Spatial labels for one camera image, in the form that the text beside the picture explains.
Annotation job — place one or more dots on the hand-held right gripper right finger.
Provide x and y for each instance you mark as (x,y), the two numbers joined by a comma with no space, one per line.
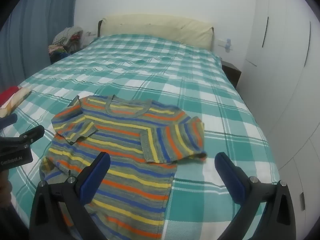
(230,177)

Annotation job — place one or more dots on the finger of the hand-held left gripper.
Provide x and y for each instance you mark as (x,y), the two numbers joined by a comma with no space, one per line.
(7,121)
(32,133)

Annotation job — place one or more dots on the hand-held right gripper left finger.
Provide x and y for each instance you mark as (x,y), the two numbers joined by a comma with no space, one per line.
(97,175)

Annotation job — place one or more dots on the striped knit sweater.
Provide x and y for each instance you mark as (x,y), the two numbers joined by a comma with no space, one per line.
(125,140)

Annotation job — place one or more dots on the pile of mixed clothes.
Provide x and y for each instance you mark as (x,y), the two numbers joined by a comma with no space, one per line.
(66,41)

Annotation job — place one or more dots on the cream patterned cloth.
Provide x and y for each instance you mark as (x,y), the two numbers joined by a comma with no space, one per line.
(17,98)

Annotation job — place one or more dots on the red cloth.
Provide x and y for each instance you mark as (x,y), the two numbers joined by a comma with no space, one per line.
(8,93)

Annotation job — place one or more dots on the blue curtain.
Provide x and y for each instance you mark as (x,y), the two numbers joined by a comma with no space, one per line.
(37,30)

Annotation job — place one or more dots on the dark nightstand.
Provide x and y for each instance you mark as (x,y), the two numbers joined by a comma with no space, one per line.
(232,73)

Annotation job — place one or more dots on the white wardrobe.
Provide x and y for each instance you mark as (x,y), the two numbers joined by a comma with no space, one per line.
(282,67)

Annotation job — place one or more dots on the bed with teal plaid sheet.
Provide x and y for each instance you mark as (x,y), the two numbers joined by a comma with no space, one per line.
(160,67)

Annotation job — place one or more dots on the cream headboard cushion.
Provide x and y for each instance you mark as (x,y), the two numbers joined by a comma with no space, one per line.
(155,28)

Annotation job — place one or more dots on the wall socket with blue plug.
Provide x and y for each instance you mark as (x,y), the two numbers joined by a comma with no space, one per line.
(227,44)

